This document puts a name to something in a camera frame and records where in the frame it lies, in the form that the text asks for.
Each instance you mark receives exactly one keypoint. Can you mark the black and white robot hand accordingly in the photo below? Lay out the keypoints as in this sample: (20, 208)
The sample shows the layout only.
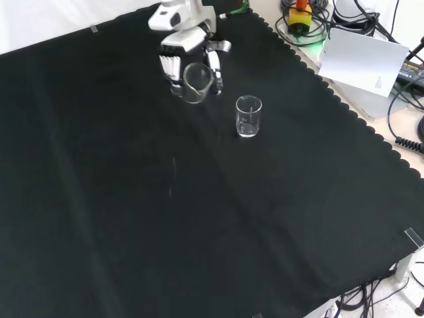
(185, 41)

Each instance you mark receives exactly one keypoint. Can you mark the small clear glass beaker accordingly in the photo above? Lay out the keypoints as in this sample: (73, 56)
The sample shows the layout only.
(248, 116)

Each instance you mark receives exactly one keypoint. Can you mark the clear tape strip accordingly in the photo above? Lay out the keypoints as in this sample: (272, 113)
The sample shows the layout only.
(94, 29)
(414, 237)

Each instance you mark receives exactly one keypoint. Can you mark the yellow stop button box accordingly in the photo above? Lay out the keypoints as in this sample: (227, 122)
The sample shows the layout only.
(299, 19)

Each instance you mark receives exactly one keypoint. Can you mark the clear glass rod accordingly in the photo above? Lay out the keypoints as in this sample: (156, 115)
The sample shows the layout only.
(172, 177)

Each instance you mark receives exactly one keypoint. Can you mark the black bench cloth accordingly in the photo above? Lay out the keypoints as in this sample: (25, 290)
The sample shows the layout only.
(185, 198)

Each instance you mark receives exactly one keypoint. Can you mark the black power adapter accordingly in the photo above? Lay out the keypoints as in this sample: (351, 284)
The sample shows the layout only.
(412, 73)

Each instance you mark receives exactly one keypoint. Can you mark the white bench leg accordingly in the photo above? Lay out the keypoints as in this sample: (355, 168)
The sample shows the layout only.
(406, 265)

